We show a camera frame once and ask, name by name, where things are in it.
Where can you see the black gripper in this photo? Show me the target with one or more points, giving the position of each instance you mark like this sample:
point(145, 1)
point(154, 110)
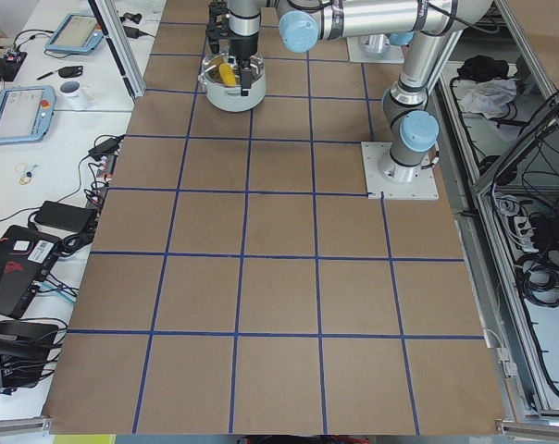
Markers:
point(242, 45)

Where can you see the yellow corn cob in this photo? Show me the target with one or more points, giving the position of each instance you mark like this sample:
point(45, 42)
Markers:
point(226, 73)

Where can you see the pale green cooking pot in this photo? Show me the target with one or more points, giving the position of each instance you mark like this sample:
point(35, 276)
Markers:
point(228, 97)

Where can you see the far blue teach pendant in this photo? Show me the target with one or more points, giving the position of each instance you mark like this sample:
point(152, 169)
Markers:
point(77, 34)

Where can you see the blue teach pendant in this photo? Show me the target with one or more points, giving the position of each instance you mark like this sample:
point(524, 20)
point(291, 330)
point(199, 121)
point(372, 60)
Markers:
point(25, 113)
point(77, 34)

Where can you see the white mug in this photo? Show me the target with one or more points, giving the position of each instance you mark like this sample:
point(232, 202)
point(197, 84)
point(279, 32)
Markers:
point(78, 96)

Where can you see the black small pouch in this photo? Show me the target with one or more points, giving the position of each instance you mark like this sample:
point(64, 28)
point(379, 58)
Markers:
point(70, 72)

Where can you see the black pen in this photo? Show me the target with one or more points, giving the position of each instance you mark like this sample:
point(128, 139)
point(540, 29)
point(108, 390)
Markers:
point(46, 75)

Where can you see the near blue teach pendant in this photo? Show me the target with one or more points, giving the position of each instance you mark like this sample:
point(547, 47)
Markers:
point(25, 113)

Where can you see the black power adapter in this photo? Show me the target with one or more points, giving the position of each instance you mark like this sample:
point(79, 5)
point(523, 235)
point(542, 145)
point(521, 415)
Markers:
point(64, 216)

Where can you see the black cloth bundle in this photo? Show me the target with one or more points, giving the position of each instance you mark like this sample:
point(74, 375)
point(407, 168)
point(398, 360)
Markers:
point(481, 68)

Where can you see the white crumpled cloth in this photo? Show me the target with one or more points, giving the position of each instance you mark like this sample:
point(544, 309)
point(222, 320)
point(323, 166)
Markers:
point(490, 98)

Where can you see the black laptop with red logo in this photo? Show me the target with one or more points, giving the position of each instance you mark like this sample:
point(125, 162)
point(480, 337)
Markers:
point(26, 258)

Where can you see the white power strip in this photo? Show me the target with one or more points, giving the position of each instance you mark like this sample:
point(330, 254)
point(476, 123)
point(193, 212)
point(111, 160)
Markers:
point(524, 233)

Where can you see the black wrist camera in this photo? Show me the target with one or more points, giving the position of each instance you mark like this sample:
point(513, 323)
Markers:
point(217, 26)

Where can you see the aluminium frame post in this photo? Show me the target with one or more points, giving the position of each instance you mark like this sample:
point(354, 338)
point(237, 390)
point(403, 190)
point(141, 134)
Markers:
point(108, 19)

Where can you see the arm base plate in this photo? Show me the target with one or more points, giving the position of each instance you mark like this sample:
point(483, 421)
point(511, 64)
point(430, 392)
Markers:
point(357, 54)
point(387, 180)

